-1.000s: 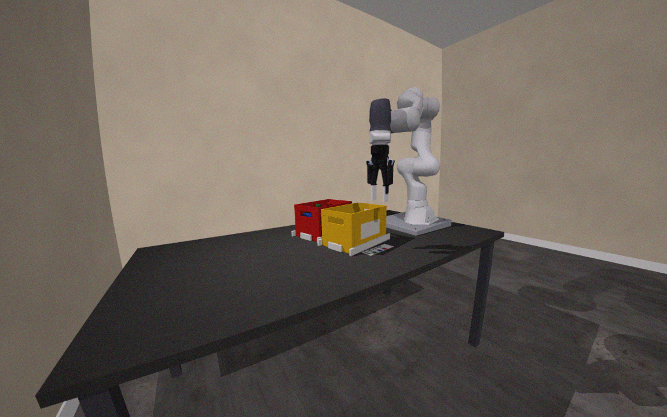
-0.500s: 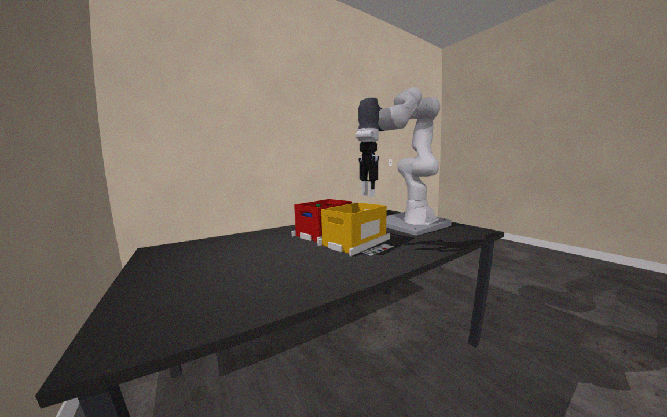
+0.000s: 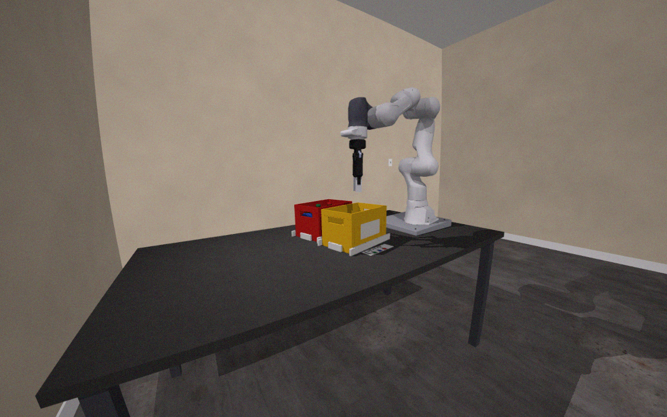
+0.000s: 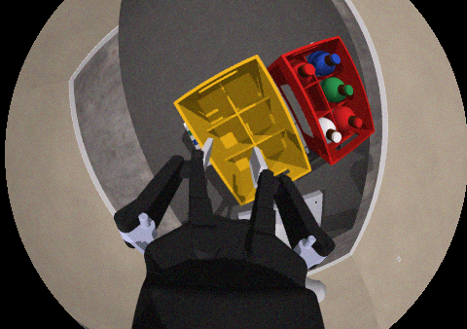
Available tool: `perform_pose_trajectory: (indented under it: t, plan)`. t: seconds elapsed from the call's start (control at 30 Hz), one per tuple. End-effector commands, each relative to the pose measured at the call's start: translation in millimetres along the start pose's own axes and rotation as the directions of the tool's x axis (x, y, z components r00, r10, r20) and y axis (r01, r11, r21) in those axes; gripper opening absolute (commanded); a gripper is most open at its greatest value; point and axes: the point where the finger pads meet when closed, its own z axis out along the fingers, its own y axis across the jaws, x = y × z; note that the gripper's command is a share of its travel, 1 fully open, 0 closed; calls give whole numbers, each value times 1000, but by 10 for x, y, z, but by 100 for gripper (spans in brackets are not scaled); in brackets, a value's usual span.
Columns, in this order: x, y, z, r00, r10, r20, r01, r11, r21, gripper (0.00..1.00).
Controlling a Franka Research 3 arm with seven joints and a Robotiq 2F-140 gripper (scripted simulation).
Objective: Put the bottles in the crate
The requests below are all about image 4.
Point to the green bottle with pale green label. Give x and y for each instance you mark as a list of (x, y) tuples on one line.
[(335, 90)]

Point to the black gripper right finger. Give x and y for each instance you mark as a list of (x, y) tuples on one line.
[(304, 234)]

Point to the white bottle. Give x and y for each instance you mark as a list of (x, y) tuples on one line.
[(329, 130)]

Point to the blue bottle with light blue label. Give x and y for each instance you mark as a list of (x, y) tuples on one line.
[(323, 62)]

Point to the yellow crate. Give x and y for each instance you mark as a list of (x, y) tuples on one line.
[(268, 123)]

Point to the white paper strip with colored marks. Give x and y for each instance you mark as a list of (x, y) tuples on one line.
[(194, 141)]

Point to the red crate with dividers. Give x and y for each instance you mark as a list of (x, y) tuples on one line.
[(303, 101)]

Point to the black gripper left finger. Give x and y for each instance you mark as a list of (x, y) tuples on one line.
[(138, 220)]

